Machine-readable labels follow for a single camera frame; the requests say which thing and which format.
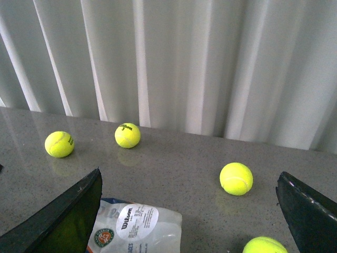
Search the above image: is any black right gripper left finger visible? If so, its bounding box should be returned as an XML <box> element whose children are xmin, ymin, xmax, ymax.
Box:
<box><xmin>1</xmin><ymin>169</ymin><xmax>102</xmax><ymax>252</ymax></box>

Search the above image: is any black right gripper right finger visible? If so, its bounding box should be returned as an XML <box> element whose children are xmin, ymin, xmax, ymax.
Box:
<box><xmin>276</xmin><ymin>171</ymin><xmax>336</xmax><ymax>252</ymax></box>

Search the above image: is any Wilson tennis ball can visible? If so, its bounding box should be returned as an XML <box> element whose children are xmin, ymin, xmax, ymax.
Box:
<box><xmin>86</xmin><ymin>198</ymin><xmax>182</xmax><ymax>253</ymax></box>

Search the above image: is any near bottom tennis ball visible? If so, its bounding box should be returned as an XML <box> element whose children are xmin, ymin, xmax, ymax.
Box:
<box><xmin>242</xmin><ymin>236</ymin><xmax>288</xmax><ymax>253</ymax></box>

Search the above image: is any far left tennis ball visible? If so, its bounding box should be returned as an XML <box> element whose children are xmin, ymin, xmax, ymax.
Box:
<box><xmin>45</xmin><ymin>131</ymin><xmax>75</xmax><ymax>158</ymax></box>

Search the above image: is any plain yellow tennis ball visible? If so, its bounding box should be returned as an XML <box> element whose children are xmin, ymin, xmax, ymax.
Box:
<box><xmin>219</xmin><ymin>162</ymin><xmax>253</xmax><ymax>196</ymax></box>

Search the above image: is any Wilson 3 tennis ball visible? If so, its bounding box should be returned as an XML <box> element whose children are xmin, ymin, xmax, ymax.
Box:
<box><xmin>114</xmin><ymin>123</ymin><xmax>141</xmax><ymax>149</ymax></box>

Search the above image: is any white pleated curtain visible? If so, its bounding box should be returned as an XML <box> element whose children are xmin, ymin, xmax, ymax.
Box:
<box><xmin>1</xmin><ymin>1</ymin><xmax>336</xmax><ymax>153</ymax></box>

